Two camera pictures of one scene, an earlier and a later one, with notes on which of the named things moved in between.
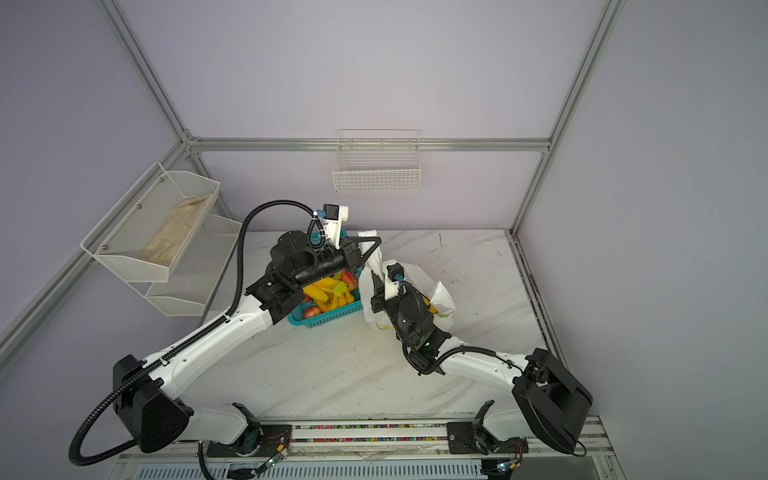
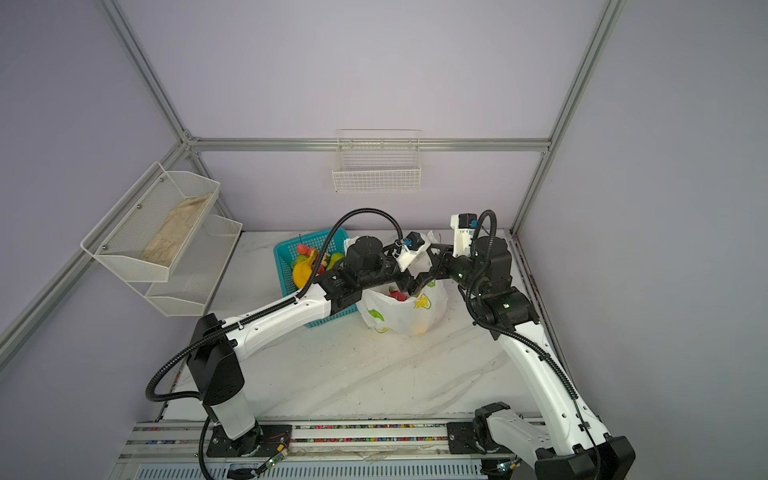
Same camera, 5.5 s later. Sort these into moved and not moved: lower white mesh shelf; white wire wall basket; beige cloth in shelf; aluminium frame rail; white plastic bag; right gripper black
Moved: white plastic bag; right gripper black
Not moved: white wire wall basket; aluminium frame rail; lower white mesh shelf; beige cloth in shelf
